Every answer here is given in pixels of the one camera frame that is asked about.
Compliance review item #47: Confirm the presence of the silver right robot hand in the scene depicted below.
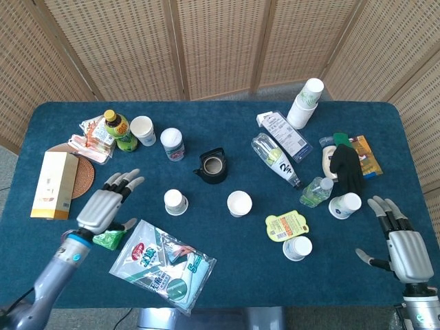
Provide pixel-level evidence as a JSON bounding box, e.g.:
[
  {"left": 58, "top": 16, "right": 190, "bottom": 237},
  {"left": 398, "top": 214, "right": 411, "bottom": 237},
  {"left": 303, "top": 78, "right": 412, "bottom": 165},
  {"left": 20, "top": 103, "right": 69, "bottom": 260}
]
[{"left": 355, "top": 195, "right": 435, "bottom": 285}]

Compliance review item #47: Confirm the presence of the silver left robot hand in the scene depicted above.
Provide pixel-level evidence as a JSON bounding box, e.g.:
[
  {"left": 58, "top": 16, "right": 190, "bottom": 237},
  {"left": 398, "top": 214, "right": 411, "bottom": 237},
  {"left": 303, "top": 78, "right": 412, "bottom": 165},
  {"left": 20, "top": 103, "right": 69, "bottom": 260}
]
[{"left": 76, "top": 168, "right": 145, "bottom": 236}]

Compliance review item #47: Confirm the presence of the white paper cup blue print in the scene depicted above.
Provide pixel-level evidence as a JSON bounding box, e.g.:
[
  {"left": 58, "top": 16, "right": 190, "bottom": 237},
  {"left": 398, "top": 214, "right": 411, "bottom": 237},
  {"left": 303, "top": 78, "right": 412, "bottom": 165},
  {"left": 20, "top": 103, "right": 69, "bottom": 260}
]
[
  {"left": 282, "top": 235, "right": 314, "bottom": 262},
  {"left": 163, "top": 188, "right": 189, "bottom": 217},
  {"left": 129, "top": 115, "right": 157, "bottom": 148}
]

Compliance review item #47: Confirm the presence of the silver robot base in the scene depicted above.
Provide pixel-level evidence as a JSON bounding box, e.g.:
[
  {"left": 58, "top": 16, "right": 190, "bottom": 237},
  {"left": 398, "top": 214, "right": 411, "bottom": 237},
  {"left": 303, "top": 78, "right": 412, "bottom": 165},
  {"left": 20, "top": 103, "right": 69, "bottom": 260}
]
[{"left": 137, "top": 306, "right": 286, "bottom": 330}]

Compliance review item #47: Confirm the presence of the white paper cup blue logo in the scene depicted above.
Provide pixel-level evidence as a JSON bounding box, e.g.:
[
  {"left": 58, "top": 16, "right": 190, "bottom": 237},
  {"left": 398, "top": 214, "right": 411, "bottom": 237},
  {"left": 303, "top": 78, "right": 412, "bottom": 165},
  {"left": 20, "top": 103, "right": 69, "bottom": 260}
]
[{"left": 328, "top": 192, "right": 362, "bottom": 220}]

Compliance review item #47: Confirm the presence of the plain white paper cup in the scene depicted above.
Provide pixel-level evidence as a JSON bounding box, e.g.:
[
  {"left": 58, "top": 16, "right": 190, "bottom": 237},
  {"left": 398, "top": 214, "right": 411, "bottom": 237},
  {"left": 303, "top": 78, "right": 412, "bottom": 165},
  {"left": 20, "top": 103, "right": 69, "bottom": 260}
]
[
  {"left": 286, "top": 96, "right": 319, "bottom": 131},
  {"left": 226, "top": 190, "right": 253, "bottom": 219}
]

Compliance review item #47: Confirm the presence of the paper cup green leaf print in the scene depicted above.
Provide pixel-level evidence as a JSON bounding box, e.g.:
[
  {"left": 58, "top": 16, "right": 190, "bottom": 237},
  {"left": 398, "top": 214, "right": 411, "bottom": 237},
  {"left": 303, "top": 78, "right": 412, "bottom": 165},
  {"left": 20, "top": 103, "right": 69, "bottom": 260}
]
[{"left": 298, "top": 78, "right": 325, "bottom": 106}]

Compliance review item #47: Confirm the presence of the green tissue pack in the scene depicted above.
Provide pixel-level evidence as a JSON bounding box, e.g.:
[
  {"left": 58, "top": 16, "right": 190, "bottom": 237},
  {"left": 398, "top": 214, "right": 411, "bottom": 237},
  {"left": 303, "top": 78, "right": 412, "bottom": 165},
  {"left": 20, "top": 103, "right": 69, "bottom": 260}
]
[{"left": 91, "top": 229, "right": 127, "bottom": 251}]

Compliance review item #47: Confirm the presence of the brown woven round coaster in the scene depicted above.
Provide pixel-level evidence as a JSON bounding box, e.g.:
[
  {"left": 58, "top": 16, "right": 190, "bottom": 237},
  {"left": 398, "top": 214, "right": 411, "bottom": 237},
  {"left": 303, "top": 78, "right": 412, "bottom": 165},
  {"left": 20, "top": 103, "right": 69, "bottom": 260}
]
[{"left": 70, "top": 157, "right": 96, "bottom": 200}]

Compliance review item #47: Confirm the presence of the beige and gold carton box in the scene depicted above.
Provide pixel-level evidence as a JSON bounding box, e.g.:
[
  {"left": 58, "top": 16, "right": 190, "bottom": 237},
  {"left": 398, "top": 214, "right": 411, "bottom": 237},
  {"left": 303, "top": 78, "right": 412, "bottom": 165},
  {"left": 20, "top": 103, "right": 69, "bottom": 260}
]
[{"left": 30, "top": 151, "right": 80, "bottom": 221}]

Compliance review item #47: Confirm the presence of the pink and white snack packet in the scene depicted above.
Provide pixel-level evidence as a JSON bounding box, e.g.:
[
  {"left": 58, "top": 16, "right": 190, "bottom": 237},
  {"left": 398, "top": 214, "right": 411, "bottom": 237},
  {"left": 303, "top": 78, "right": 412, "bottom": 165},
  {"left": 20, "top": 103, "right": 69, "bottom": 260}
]
[{"left": 67, "top": 133, "right": 115, "bottom": 165}]

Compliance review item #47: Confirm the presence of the brown round wooden board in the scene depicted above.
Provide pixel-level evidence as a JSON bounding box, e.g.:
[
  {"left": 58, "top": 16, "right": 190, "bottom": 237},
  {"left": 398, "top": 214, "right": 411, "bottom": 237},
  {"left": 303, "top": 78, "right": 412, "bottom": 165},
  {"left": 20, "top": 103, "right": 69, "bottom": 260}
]
[{"left": 46, "top": 142, "right": 82, "bottom": 155}]

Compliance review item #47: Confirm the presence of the white snack packet orange print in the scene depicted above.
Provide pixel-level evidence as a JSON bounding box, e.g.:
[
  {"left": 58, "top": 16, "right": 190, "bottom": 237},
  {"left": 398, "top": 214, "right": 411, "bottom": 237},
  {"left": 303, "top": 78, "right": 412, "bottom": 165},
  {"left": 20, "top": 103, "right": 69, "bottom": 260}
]
[{"left": 79, "top": 115, "right": 116, "bottom": 149}]

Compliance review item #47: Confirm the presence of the clear bag of cleaning cloths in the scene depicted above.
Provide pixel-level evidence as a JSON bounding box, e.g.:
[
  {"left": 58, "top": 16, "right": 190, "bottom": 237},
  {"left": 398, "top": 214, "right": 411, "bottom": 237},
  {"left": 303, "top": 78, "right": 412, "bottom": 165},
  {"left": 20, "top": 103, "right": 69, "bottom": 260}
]
[{"left": 109, "top": 219, "right": 217, "bottom": 317}]

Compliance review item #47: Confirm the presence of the green tea bottle yellow cap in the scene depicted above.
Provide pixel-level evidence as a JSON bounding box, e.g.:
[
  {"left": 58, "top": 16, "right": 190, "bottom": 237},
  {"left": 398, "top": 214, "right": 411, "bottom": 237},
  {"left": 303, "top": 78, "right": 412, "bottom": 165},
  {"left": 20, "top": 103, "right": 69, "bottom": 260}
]
[{"left": 103, "top": 109, "right": 139, "bottom": 153}]

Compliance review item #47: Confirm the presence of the white wet wipes canister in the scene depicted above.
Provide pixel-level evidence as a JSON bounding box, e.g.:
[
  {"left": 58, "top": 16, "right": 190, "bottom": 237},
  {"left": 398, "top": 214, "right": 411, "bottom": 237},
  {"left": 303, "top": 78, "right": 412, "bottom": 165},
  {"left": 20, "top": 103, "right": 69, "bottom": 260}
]
[{"left": 159, "top": 127, "right": 186, "bottom": 162}]

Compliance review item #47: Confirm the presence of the black and green work glove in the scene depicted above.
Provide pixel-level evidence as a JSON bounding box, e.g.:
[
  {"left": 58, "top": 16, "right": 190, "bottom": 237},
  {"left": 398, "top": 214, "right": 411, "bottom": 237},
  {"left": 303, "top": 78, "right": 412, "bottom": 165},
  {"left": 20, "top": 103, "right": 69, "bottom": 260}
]
[{"left": 329, "top": 132, "right": 367, "bottom": 196}]

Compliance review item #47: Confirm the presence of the small clear green-tinted bottle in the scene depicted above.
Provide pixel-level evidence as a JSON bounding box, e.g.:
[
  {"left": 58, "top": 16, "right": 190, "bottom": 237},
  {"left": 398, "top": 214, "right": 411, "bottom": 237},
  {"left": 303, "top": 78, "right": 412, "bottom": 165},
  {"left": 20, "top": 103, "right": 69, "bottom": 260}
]
[{"left": 299, "top": 176, "right": 334, "bottom": 208}]

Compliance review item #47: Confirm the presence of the black cast iron teapot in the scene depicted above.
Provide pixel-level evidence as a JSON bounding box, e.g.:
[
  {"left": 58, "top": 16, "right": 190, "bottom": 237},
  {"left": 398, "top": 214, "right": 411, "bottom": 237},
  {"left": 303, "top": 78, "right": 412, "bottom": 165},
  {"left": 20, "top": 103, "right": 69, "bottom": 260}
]
[{"left": 192, "top": 147, "right": 229, "bottom": 186}]

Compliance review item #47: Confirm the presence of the cream tube clear cap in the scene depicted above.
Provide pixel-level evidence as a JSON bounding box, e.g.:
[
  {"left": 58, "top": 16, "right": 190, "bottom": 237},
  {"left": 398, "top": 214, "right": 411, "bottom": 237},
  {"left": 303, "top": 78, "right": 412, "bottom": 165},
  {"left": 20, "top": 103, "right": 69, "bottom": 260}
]
[{"left": 319, "top": 136, "right": 340, "bottom": 179}]

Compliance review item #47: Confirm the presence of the yellow-green cloud-shaped package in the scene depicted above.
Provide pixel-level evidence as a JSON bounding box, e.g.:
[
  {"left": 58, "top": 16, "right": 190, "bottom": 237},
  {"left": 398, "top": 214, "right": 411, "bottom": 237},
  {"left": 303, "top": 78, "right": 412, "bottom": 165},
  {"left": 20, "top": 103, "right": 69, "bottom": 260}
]
[{"left": 265, "top": 210, "right": 310, "bottom": 243}]

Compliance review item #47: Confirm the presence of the clear bottle black label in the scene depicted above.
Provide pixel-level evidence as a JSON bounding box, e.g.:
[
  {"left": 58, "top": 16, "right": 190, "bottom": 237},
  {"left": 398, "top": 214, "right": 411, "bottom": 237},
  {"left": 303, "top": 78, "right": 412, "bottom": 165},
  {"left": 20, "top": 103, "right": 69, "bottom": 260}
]
[{"left": 250, "top": 132, "right": 305, "bottom": 190}]

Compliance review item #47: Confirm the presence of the blue white carton box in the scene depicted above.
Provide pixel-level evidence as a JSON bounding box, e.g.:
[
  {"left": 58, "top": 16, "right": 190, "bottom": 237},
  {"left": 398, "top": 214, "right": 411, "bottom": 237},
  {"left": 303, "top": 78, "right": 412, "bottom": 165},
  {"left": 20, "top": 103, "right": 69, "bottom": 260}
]
[{"left": 256, "top": 109, "right": 314, "bottom": 164}]

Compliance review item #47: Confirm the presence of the woven bamboo folding screen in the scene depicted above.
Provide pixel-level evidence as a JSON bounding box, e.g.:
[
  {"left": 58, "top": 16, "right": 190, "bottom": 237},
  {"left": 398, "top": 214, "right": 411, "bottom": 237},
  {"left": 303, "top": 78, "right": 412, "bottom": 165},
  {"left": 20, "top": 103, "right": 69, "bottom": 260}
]
[{"left": 0, "top": 0, "right": 440, "bottom": 193}]

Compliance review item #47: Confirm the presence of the black floor cable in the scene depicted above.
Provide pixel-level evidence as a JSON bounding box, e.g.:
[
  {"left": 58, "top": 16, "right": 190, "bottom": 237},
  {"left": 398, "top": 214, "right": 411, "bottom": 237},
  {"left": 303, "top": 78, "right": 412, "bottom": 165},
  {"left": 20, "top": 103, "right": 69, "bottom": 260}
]
[{"left": 116, "top": 307, "right": 134, "bottom": 330}]

